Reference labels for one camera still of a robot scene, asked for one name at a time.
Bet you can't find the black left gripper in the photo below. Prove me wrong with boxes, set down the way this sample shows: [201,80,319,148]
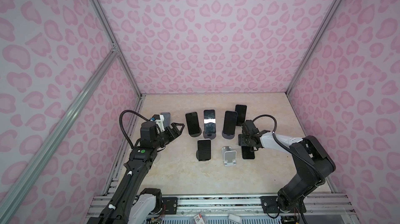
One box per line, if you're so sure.
[152,122,184,150]

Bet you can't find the green-edged black phone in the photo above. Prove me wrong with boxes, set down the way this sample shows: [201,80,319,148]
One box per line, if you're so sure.
[241,146,255,159]

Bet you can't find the blue-edged black phone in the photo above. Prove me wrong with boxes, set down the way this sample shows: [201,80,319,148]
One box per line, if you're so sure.
[223,111,237,135]

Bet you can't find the white folding phone stand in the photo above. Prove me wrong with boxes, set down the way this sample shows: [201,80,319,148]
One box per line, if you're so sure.
[221,146,237,167]

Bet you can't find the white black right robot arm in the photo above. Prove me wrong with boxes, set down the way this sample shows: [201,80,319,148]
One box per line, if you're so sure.
[239,120,336,213]

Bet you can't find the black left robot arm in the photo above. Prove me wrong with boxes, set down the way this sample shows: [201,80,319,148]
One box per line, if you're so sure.
[88,121,185,224]

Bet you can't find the black left rear stand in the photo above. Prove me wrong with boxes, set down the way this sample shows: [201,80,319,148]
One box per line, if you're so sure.
[189,128,203,138]

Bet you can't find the phone on left rear stand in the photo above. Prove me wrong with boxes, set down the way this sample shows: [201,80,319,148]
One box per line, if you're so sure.
[185,112,200,133]

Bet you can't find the grey right round stand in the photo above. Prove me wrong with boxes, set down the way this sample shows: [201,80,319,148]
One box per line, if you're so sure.
[221,132,235,140]

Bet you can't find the grey round stand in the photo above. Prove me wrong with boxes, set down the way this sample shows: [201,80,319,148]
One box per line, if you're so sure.
[221,132,235,140]
[203,132,216,140]

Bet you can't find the purple-edged phone with glare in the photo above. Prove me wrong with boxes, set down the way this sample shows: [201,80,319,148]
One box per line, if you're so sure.
[204,109,216,134]

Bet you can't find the grey middle round stand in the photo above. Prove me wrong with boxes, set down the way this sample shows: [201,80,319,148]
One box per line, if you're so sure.
[203,132,216,140]

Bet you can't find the grey foam pad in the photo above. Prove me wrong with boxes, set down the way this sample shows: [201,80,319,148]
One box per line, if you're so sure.
[160,112,171,127]

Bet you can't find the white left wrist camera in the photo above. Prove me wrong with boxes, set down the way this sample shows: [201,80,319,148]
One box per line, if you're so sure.
[150,114,165,132]

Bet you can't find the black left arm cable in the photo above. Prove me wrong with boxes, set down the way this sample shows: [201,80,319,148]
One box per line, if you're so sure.
[119,109,151,150]

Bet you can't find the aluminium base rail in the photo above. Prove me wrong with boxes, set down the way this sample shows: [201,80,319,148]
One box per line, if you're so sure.
[85,192,360,224]

